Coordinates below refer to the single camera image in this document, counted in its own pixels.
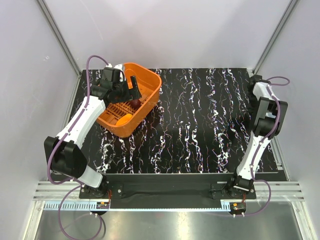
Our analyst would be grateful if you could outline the dark red plum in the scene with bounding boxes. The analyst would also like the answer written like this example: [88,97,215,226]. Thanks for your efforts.
[129,99,141,109]

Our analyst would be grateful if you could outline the right connector box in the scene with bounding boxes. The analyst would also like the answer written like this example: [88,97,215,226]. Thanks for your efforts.
[230,202,247,215]

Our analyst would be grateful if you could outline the orange carrot piece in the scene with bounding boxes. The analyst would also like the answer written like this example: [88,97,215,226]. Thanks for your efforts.
[115,113,133,126]

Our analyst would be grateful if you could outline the aluminium frame rail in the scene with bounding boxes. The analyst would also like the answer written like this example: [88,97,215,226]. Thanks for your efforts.
[33,181,304,202]

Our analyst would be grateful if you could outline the connector box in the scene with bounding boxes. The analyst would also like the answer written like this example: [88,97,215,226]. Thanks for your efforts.
[230,202,247,215]
[96,199,111,210]

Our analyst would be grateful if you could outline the left connector box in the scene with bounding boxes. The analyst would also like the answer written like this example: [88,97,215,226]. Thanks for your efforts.
[96,199,111,210]

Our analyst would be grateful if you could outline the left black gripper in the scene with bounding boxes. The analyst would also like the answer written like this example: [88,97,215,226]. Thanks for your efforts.
[112,76,141,104]

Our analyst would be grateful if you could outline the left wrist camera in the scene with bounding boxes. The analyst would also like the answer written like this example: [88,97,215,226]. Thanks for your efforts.
[100,63,126,88]

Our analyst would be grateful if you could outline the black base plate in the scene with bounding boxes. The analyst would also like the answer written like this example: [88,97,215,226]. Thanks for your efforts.
[79,173,257,200]

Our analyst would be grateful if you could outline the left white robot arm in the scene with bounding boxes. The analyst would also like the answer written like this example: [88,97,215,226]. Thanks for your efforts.
[44,75,142,198]

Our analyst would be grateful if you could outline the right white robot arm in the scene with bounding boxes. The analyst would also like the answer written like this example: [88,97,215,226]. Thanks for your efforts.
[226,74,290,199]

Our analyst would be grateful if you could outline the orange plastic basket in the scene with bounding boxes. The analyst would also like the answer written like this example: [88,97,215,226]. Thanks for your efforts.
[96,62,162,138]

